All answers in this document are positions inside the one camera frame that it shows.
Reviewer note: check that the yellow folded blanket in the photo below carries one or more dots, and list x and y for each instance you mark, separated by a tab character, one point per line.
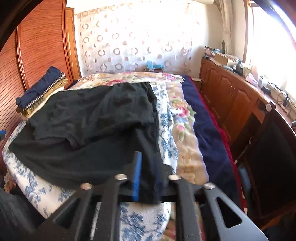
37	103

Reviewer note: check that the wooden low cabinet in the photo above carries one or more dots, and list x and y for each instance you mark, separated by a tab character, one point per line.
233	101

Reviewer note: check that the black printed t-shirt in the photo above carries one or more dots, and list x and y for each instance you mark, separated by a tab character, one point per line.
88	135

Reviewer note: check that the navy folded blanket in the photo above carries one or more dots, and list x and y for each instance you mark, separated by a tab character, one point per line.
51	75

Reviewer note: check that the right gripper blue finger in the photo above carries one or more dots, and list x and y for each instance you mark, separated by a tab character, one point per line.
136	174

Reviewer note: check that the cardboard box on cabinet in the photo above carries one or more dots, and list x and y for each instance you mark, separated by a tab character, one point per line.
225	59

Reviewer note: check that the navy bed cover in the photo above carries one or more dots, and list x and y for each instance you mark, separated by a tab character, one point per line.
213	144

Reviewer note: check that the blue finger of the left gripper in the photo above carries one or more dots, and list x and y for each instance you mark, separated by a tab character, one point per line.
2	135

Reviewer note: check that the wooden framed window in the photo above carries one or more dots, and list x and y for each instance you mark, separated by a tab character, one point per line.
272	44

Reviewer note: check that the sheer circle pattern curtain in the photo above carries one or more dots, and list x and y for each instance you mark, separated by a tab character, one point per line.
128	36

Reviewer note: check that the beige side curtain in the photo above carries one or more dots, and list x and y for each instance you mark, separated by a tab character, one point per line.
227	19

